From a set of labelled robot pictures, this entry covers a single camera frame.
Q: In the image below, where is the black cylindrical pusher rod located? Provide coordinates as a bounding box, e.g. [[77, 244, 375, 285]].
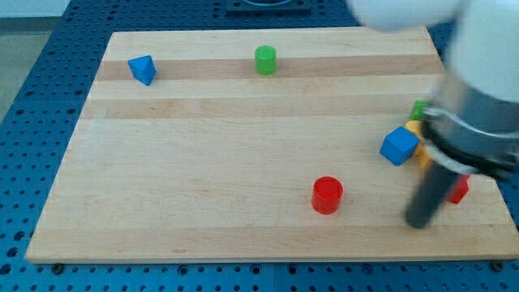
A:
[[405, 162, 460, 229]]

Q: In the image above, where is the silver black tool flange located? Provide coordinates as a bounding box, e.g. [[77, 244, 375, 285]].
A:
[[422, 70, 518, 181]]

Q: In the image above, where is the yellow hexagon block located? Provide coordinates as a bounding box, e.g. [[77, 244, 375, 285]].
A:
[[405, 120, 433, 170]]

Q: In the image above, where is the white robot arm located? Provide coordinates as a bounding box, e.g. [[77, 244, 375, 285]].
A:
[[347, 0, 518, 229]]

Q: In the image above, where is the green star block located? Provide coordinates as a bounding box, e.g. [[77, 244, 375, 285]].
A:
[[410, 100, 429, 121]]

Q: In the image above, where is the blue cube block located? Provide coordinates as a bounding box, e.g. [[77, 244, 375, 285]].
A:
[[380, 127, 420, 166]]

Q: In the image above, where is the red cylinder block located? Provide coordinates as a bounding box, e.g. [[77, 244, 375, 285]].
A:
[[311, 176, 344, 215]]

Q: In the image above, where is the wooden board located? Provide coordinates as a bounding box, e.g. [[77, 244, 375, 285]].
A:
[[26, 27, 518, 264]]

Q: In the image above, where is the green cylinder block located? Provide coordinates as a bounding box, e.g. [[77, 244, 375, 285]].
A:
[[255, 45, 277, 75]]

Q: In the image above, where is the blue triangular prism block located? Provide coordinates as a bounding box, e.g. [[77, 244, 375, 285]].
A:
[[127, 55, 157, 86]]

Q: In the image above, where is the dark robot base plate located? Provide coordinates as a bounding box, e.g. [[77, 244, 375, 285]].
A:
[[225, 0, 312, 15]]

